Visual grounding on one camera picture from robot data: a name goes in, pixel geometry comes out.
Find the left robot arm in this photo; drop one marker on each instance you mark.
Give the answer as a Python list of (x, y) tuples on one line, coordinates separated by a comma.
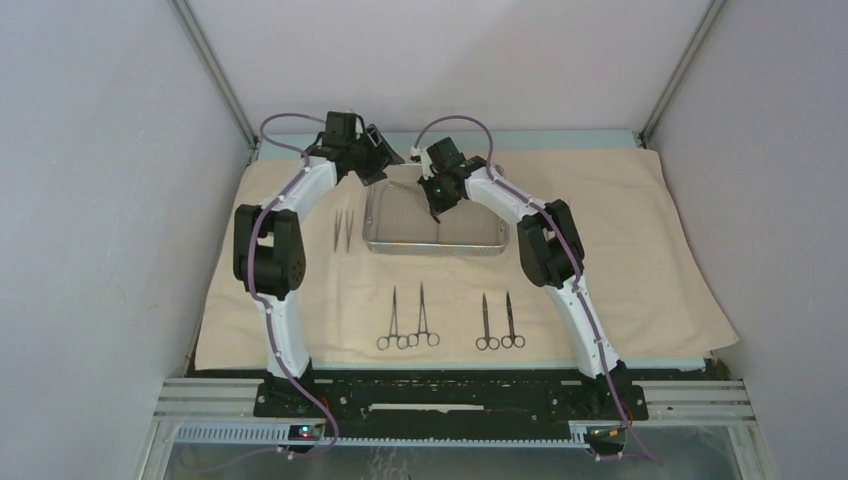
[(269, 255)]

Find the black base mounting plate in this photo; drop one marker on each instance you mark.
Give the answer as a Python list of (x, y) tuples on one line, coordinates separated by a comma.
[(558, 393)]

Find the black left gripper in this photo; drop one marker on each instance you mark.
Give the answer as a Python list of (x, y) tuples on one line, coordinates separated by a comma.
[(382, 155)]

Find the metal hemostat clamp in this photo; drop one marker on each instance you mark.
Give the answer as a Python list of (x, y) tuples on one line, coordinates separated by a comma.
[(393, 336), (422, 335)]

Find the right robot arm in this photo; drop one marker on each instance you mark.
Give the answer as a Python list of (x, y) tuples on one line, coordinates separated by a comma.
[(551, 253)]

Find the aluminium frame rail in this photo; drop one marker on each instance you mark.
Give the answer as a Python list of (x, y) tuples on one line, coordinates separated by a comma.
[(218, 410)]

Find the metal surgical instrument tray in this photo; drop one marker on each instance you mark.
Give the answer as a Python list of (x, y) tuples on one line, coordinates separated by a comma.
[(397, 221)]

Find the metal surgical scissors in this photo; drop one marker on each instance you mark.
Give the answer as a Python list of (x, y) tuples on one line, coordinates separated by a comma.
[(512, 339)]

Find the metal surgical forceps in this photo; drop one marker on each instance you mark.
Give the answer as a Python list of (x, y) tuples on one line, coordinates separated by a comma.
[(350, 219)]

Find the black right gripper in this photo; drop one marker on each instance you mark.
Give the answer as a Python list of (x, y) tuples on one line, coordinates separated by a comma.
[(438, 205)]

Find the metal tweezers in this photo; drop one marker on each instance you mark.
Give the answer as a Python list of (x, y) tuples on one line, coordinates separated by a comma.
[(340, 224)]

